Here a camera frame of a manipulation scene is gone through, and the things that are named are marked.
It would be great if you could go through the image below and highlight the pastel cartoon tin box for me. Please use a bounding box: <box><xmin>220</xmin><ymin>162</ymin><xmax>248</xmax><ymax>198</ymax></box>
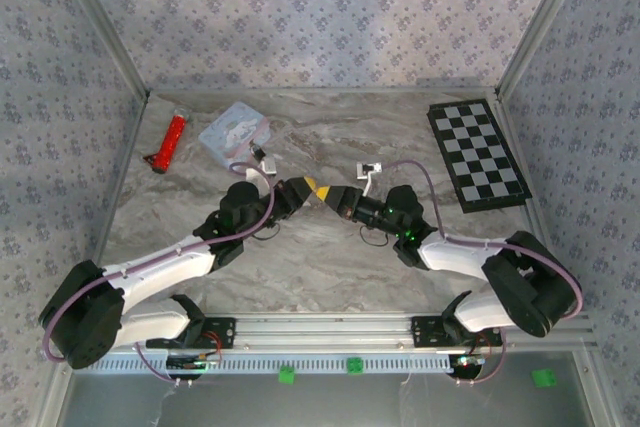
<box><xmin>198</xmin><ymin>101</ymin><xmax>274</xmax><ymax>168</ymax></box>

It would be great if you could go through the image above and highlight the black grey chessboard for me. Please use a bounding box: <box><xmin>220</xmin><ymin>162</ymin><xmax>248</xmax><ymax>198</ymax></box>
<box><xmin>427</xmin><ymin>99</ymin><xmax>533</xmax><ymax>215</ymax></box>

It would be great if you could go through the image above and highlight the red flashlight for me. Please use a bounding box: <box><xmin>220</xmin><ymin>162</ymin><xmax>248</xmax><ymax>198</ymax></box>
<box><xmin>142</xmin><ymin>107</ymin><xmax>192</xmax><ymax>176</ymax></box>

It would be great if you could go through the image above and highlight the small circuit board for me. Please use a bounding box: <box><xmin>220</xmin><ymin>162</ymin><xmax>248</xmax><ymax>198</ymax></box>
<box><xmin>449</xmin><ymin>354</ymin><xmax>486</xmax><ymax>369</ymax></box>
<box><xmin>167</xmin><ymin>354</ymin><xmax>224</xmax><ymax>373</ymax></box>

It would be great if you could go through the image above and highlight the grey metal shelf panel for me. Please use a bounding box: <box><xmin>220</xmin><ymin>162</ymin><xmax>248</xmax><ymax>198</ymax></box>
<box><xmin>69</xmin><ymin>371</ymin><xmax>589</xmax><ymax>427</ymax></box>

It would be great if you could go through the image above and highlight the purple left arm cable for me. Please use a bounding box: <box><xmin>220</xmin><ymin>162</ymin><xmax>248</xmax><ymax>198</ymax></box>
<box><xmin>42</xmin><ymin>161</ymin><xmax>276</xmax><ymax>366</ymax></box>

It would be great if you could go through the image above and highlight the aluminium table edge rail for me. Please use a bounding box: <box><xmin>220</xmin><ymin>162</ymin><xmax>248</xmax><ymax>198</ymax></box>
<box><xmin>498</xmin><ymin>91</ymin><xmax>599</xmax><ymax>351</ymax></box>
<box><xmin>37</xmin><ymin>91</ymin><xmax>152</xmax><ymax>427</ymax></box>

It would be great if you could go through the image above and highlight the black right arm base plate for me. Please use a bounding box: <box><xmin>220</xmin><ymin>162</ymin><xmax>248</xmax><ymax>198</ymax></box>
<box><xmin>410</xmin><ymin>315</ymin><xmax>504</xmax><ymax>348</ymax></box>

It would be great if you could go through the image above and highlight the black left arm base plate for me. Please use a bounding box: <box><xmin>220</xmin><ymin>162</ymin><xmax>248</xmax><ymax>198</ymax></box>
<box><xmin>144</xmin><ymin>314</ymin><xmax>237</xmax><ymax>351</ymax></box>

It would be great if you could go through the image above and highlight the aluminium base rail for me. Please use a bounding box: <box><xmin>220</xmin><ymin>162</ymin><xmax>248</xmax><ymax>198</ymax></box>
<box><xmin>234</xmin><ymin>314</ymin><xmax>414</xmax><ymax>348</ymax></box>

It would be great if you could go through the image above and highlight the white slotted cable duct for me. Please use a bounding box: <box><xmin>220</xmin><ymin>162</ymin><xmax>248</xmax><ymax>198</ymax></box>
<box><xmin>82</xmin><ymin>350</ymin><xmax>474</xmax><ymax>376</ymax></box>

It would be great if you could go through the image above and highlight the aluminium frame post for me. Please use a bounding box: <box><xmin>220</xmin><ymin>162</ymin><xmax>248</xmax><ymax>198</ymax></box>
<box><xmin>497</xmin><ymin>0</ymin><xmax>596</xmax><ymax>98</ymax></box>
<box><xmin>49</xmin><ymin>0</ymin><xmax>151</xmax><ymax>98</ymax></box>

